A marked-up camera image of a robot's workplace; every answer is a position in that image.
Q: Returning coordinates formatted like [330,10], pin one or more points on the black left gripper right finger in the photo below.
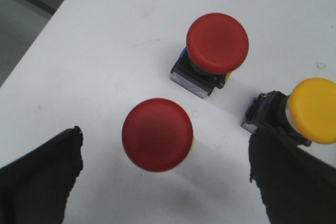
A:
[295,187]

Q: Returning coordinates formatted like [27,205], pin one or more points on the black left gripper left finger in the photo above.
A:
[35,188]

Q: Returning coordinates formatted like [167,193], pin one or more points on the red mushroom push button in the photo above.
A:
[157,135]
[216,45]

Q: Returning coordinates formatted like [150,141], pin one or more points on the yellow mushroom push button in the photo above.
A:
[304,117]

